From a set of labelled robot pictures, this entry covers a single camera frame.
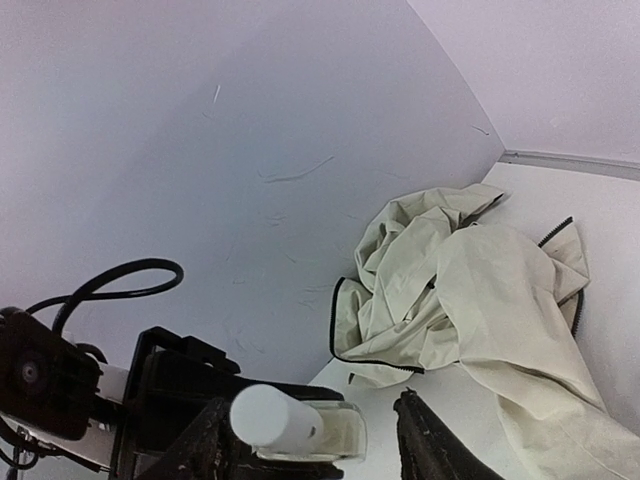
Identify aluminium rear table rail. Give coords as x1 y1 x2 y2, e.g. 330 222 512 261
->
499 151 640 181

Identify clear nail polish bottle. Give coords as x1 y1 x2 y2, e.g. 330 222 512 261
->
253 401 367 463

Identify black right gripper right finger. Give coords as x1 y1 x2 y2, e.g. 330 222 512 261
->
393 388 500 480

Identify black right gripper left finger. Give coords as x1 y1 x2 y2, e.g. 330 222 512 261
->
149 398 344 480

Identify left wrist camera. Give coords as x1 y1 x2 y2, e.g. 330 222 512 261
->
1 307 128 455

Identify beige zip jacket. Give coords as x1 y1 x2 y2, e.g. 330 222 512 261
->
329 184 639 479

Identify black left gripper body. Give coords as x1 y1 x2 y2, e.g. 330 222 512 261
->
107 325 346 480

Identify white nail polish cap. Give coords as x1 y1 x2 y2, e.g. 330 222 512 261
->
229 384 324 453

